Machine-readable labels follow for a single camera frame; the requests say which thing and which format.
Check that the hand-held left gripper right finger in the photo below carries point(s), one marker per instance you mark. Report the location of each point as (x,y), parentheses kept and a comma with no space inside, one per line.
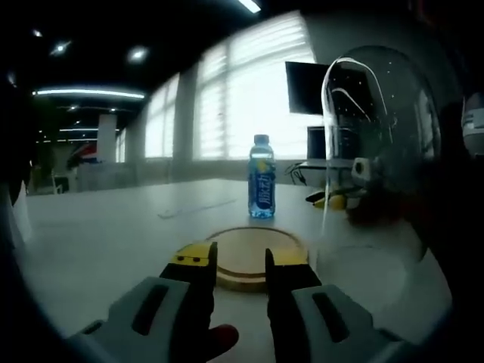
(302,325)

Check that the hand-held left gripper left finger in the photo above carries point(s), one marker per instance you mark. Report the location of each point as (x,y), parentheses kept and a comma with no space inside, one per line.
(155,314)

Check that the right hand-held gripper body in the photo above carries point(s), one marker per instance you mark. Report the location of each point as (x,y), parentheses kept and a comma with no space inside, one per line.
(361,170)

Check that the clear glass dome cover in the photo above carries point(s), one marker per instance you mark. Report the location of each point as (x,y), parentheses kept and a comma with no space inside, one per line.
(378,132)

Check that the blue drink bottle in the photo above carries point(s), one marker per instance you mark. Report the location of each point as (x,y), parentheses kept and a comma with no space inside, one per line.
(262,181)

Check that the round wooden base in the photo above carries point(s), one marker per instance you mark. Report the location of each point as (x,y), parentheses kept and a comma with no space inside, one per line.
(246,249)

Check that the open laptop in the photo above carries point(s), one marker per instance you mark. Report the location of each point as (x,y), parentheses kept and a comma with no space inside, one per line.
(315,143)

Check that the person's left hand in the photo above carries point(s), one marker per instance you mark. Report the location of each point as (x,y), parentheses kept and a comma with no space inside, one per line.
(225,338)

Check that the black monitor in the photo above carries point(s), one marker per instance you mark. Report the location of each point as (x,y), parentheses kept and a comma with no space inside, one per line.
(302,87)

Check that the white chest-worn device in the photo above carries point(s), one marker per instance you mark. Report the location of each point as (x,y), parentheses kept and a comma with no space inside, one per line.
(474,125)

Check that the window with white blinds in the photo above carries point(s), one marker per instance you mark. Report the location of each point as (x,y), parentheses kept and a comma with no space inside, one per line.
(246,83)

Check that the white pillar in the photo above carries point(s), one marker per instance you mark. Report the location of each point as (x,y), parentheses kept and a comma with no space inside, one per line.
(106,138)

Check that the long ceiling light strip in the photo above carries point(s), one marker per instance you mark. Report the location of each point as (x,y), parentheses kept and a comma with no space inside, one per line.
(87,92)

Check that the square ceiling light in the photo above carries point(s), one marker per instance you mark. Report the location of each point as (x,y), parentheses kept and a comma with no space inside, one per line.
(60,47)
(138,54)

